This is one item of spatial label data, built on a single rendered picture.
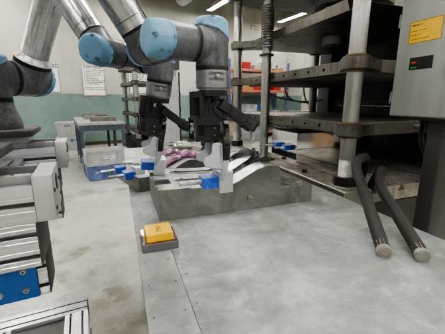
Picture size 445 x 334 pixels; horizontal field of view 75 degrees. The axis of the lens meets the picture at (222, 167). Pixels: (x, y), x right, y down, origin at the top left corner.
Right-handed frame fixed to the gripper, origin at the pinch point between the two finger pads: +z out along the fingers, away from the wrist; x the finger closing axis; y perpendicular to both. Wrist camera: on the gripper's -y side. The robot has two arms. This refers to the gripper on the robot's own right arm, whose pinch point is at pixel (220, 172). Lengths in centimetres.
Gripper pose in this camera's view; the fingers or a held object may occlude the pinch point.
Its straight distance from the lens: 72.3
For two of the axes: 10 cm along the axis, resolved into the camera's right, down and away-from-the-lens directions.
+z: 0.0, 9.7, 2.2
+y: -9.4, 0.7, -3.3
